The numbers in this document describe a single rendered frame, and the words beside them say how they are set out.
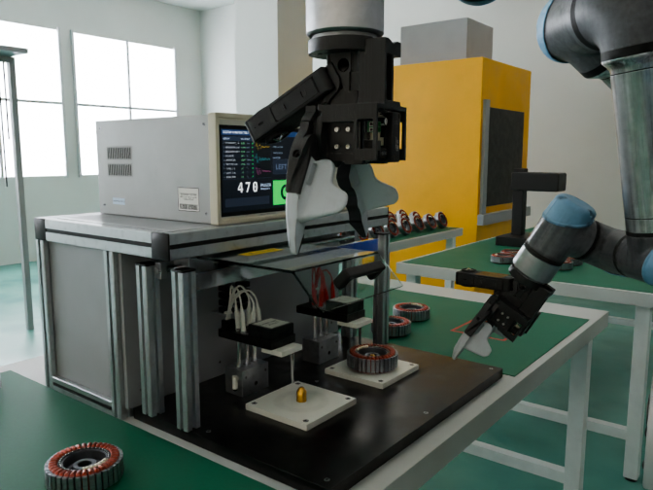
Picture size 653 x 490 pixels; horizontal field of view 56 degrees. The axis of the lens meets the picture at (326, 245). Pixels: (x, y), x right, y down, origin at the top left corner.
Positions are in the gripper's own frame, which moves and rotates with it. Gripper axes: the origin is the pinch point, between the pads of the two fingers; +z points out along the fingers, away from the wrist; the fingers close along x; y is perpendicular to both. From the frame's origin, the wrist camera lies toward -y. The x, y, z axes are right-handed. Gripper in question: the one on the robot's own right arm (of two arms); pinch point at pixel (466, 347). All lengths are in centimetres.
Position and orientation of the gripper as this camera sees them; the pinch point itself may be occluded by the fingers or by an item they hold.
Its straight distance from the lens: 125.2
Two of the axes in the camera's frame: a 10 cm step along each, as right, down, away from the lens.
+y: 6.9, 5.7, -4.5
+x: 6.1, -1.2, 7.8
